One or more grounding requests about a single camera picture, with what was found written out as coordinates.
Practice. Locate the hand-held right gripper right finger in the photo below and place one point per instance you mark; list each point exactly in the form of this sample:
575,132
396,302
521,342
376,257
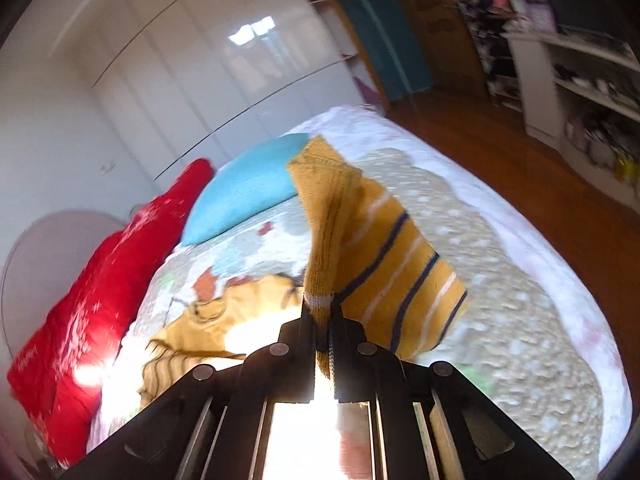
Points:
345,340

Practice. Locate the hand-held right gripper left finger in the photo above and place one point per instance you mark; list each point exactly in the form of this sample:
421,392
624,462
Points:
295,340

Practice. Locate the yellow striped knit sweater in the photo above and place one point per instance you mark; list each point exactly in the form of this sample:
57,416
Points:
350,240

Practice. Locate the heart print quilted bedspread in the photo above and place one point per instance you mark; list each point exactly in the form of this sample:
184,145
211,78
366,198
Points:
500,310

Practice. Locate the turquoise pillow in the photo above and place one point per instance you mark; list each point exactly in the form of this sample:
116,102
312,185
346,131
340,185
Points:
245,190

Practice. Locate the long red pillow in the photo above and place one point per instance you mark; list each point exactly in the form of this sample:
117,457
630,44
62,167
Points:
100,300

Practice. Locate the rounded pale headboard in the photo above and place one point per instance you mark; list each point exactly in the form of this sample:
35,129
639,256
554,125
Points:
45,240

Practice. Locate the glossy white wardrobe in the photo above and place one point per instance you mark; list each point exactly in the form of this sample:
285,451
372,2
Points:
210,60

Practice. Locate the teal curtain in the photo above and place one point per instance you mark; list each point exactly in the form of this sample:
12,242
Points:
380,25

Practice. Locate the dark shoe rack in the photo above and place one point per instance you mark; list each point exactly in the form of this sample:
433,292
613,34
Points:
492,55

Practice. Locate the wooden door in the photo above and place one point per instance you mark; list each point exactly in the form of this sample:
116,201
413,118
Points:
445,25

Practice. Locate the white shelf unit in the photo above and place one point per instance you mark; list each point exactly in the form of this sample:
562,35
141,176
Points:
560,85

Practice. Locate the white wall socket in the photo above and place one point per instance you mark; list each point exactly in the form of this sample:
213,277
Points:
106,168

